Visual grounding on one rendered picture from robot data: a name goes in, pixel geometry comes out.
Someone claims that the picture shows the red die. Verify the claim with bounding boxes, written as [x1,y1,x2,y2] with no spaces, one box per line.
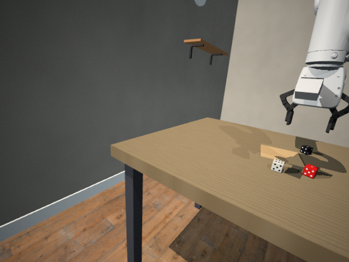
[302,164,319,178]

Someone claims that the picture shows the tan flat mat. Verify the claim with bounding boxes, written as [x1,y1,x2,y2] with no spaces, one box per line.
[260,145,305,167]

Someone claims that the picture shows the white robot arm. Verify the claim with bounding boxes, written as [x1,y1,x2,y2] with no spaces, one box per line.
[294,0,349,101]

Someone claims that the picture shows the black die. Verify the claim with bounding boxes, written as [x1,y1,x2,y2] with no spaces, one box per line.
[300,145,313,154]

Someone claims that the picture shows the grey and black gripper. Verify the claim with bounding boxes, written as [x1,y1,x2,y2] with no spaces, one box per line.
[280,64,349,133]

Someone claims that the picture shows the white die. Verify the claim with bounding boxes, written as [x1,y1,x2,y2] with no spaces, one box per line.
[271,159,285,173]

